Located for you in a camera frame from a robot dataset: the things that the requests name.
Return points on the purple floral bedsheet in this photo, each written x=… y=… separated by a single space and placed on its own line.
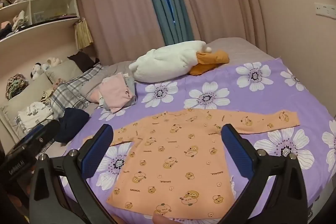
x=223 y=82

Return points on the black and white plush dog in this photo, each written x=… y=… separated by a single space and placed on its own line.
x=36 y=71

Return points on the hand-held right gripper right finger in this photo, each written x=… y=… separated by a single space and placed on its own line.
x=233 y=146

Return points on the dark clothes on shelf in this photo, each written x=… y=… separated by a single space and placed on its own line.
x=5 y=31

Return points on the grey plaid blanket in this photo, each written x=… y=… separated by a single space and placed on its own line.
x=68 y=95

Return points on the orange printed baby shirt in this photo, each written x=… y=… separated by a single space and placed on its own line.
x=170 y=161

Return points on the pile of white clothes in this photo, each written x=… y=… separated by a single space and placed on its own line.
x=32 y=116

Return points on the white duck plush toy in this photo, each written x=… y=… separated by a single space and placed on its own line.
x=162 y=64

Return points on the white wall socket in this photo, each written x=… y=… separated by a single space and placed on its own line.
x=325 y=9

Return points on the green patterned cloth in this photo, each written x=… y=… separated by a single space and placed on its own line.
x=16 y=86

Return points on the pile of pink folded clothes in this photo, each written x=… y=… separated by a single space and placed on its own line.
x=116 y=90

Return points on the beige clothes on shelf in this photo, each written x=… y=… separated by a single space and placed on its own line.
x=20 y=20

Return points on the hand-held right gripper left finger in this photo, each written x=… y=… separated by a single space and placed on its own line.
x=98 y=148

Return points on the person's right hand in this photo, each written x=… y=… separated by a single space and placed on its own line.
x=161 y=220

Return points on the small yellow pleated curtain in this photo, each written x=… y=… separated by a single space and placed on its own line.
x=83 y=33

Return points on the small beige pillow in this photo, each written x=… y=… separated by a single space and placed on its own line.
x=64 y=70

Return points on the mixed clothes on shelf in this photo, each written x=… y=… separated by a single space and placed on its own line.
x=13 y=1

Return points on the dark brown cloth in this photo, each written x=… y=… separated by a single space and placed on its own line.
x=82 y=61

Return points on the navy blue cloth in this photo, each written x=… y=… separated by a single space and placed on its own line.
x=73 y=121

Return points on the white shelf unit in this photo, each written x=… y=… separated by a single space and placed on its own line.
x=29 y=6

